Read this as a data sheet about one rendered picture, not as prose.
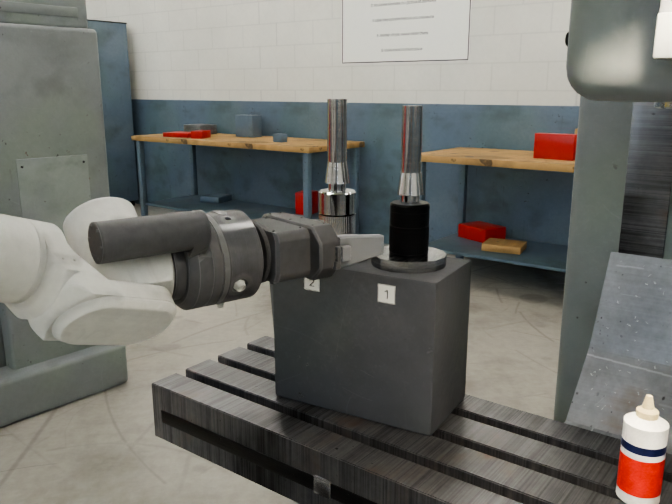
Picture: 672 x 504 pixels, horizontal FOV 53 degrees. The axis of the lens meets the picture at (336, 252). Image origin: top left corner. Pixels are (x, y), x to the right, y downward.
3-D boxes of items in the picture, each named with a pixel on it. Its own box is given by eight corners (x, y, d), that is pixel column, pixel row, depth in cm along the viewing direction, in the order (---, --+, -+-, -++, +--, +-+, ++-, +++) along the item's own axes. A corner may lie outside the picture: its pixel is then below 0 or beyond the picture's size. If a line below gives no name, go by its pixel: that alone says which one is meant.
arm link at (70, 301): (147, 348, 61) (8, 347, 50) (116, 268, 64) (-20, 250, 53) (193, 309, 59) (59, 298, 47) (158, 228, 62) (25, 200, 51)
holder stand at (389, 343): (430, 438, 78) (436, 271, 73) (274, 396, 88) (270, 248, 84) (465, 397, 88) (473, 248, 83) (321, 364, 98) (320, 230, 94)
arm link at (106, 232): (208, 322, 65) (90, 349, 59) (169, 235, 70) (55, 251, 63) (246, 255, 57) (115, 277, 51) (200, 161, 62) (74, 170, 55)
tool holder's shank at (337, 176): (321, 191, 83) (320, 99, 80) (328, 188, 86) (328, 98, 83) (346, 192, 82) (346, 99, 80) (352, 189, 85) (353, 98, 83)
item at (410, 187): (390, 202, 79) (392, 105, 77) (407, 199, 82) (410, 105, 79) (412, 205, 77) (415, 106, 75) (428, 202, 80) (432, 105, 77)
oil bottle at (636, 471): (654, 514, 64) (667, 408, 61) (610, 499, 66) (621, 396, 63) (663, 494, 67) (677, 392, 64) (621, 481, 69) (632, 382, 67)
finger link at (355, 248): (379, 257, 71) (332, 267, 68) (379, 228, 71) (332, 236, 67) (389, 260, 70) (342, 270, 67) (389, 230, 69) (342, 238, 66)
